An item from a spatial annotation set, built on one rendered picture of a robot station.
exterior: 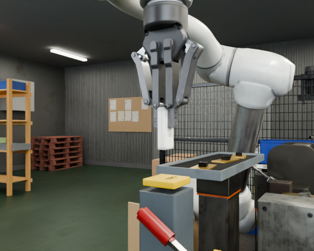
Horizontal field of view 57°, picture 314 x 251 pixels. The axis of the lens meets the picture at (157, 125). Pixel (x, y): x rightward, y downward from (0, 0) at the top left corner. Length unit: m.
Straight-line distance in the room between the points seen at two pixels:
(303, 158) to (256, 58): 0.33
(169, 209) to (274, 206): 0.20
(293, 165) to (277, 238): 0.39
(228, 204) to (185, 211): 0.22
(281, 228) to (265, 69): 0.53
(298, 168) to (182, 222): 0.53
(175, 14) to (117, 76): 8.47
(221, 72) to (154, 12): 0.53
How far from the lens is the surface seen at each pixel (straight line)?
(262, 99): 0.99
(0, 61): 8.87
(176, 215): 0.47
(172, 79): 0.47
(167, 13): 0.48
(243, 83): 0.97
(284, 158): 0.94
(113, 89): 8.97
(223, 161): 0.71
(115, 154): 8.91
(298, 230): 0.58
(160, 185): 0.47
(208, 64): 0.93
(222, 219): 0.71
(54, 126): 9.86
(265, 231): 0.59
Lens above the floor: 1.25
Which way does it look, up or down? level
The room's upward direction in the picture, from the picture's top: straight up
